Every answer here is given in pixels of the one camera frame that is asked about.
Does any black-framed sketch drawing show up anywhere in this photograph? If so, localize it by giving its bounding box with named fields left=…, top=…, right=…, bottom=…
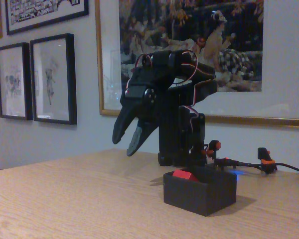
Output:
left=0, top=42, right=33, bottom=121

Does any motor controller board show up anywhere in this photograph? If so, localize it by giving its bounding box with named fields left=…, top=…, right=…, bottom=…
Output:
left=205, top=155, right=240, bottom=171

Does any black-framed town print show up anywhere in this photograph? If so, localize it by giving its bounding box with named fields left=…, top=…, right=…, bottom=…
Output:
left=4, top=0, right=90, bottom=35

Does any black orange table clamp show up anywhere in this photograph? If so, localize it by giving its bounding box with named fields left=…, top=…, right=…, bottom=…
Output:
left=201, top=139, right=222, bottom=160
left=257, top=147, right=278, bottom=175

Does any black-framed figure drawing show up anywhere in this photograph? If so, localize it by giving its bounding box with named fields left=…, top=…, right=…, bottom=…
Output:
left=29, top=33, right=78, bottom=125

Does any red white servo cable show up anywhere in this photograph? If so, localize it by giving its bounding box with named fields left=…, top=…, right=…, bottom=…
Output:
left=180, top=78, right=215, bottom=120
left=170, top=49, right=199, bottom=88
left=124, top=53, right=153, bottom=97

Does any black box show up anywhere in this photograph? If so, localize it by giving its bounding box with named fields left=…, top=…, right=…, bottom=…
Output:
left=163, top=165, right=237, bottom=217

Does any black power cable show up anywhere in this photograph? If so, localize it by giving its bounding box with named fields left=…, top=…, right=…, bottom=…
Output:
left=214, top=159, right=299, bottom=175

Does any large gold-framed painting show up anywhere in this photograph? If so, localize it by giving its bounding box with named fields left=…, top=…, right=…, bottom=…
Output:
left=94, top=0, right=299, bottom=129

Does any red cube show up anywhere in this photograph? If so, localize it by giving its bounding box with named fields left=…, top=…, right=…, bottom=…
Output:
left=172, top=169, right=199, bottom=183

